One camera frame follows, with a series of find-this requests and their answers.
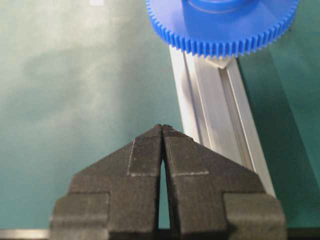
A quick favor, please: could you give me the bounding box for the large blue plastic gear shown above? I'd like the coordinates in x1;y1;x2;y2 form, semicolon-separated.
146;0;299;59

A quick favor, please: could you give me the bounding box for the silver aluminium extrusion rail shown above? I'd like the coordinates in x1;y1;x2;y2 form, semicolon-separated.
169;47;275;196

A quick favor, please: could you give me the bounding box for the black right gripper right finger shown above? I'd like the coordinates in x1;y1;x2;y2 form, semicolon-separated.
162;125;287;240

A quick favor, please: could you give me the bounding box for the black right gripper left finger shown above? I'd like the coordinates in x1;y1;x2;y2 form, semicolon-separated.
49;124;162;240

